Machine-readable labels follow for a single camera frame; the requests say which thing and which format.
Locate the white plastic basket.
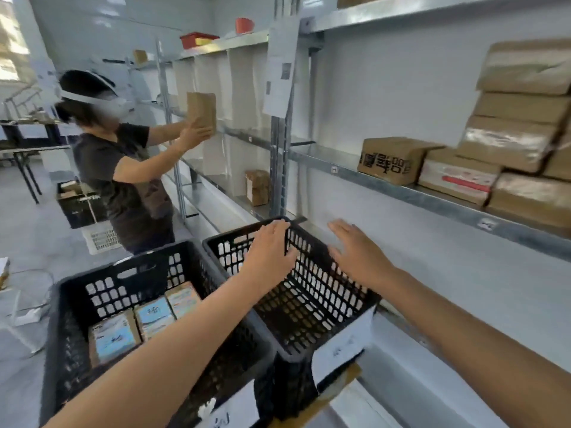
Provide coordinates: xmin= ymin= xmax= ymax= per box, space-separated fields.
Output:
xmin=82 ymin=219 xmax=122 ymax=256

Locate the white paper sheet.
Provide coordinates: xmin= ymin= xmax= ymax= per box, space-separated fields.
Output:
xmin=262 ymin=17 xmax=301 ymax=119

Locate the tape-wrapped brown parcel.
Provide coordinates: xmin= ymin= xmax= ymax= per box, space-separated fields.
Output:
xmin=456 ymin=116 xmax=564 ymax=174
xmin=542 ymin=129 xmax=571 ymax=182
xmin=487 ymin=173 xmax=571 ymax=231
xmin=472 ymin=91 xmax=571 ymax=126
xmin=476 ymin=37 xmax=571 ymax=95

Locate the person's right hand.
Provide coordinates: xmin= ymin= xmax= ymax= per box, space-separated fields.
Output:
xmin=327 ymin=219 xmax=398 ymax=294

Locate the black plastic crate with parcels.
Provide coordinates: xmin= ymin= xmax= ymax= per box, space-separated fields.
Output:
xmin=39 ymin=240 xmax=276 ymax=428

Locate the black floor box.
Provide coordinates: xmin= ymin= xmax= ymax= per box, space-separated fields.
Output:
xmin=56 ymin=180 xmax=109 ymax=229

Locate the person's right forearm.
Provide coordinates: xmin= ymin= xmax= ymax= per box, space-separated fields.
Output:
xmin=367 ymin=267 xmax=571 ymax=428

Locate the blue-labelled brown parcel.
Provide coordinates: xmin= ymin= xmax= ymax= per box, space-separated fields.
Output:
xmin=134 ymin=296 xmax=177 ymax=341
xmin=88 ymin=309 xmax=142 ymax=368
xmin=165 ymin=281 xmax=203 ymax=319

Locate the small cardboard box white label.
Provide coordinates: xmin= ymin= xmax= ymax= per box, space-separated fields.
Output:
xmin=245 ymin=169 xmax=271 ymax=207

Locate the white paper crate label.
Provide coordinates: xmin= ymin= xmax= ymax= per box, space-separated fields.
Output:
xmin=198 ymin=381 xmax=260 ymax=428
xmin=311 ymin=305 xmax=378 ymax=390

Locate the plain brown parcel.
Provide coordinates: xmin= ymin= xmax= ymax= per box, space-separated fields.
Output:
xmin=186 ymin=92 xmax=217 ymax=135

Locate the person's left hand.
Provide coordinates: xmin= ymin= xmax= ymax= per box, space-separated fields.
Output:
xmin=242 ymin=219 xmax=299 ymax=299

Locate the cardboard box with black print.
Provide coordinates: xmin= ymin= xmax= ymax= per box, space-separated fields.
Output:
xmin=357 ymin=137 xmax=444 ymax=186

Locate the red plastic tray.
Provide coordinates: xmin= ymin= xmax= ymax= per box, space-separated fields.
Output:
xmin=180 ymin=32 xmax=220 ymax=50

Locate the grey metal shelving unit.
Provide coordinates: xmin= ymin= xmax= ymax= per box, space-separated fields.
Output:
xmin=127 ymin=0 xmax=571 ymax=263

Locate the black table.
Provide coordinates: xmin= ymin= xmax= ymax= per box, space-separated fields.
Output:
xmin=0 ymin=119 xmax=73 ymax=205

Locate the white box with red label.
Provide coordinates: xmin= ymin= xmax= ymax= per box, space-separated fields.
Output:
xmin=418 ymin=148 xmax=503 ymax=206

